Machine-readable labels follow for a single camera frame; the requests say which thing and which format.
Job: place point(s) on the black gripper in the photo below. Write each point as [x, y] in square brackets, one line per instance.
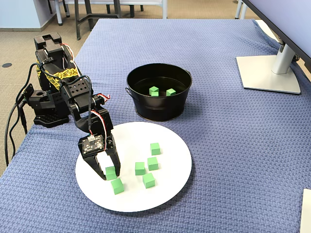
[112, 151]

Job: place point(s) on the green plastic cube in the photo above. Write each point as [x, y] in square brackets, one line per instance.
[110, 172]
[140, 168]
[117, 187]
[153, 91]
[152, 163]
[148, 180]
[170, 92]
[155, 149]

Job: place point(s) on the white round plate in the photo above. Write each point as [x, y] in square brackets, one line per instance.
[170, 189]

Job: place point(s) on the blue woven table cloth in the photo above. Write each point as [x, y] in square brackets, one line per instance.
[218, 145]

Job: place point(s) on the black round floor disc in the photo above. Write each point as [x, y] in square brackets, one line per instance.
[7, 65]

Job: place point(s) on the light grey table leg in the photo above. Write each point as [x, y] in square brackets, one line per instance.
[164, 11]
[243, 12]
[237, 11]
[60, 14]

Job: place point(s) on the white flat board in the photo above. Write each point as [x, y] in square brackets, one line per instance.
[306, 213]

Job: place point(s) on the computer monitor screen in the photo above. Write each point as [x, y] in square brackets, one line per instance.
[291, 19]

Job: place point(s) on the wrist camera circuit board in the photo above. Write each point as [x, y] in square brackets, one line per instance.
[93, 145]

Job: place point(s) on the dark grey table frame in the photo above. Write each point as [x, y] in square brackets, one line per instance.
[77, 12]

